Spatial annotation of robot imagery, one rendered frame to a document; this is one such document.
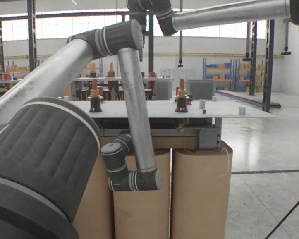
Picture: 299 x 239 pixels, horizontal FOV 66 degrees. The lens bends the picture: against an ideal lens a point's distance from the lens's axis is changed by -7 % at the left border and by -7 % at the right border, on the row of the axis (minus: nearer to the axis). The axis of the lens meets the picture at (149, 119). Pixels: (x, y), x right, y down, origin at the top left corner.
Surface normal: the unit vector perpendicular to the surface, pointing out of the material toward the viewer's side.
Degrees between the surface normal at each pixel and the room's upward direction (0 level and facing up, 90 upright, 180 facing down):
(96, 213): 90
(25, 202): 50
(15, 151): 32
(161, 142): 90
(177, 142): 90
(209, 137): 90
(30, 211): 55
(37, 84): 44
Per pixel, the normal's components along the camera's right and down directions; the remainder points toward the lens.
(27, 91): 0.54, -0.62
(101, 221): 0.59, 0.15
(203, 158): 0.00, 0.18
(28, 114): -0.10, -0.76
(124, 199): -0.34, 0.18
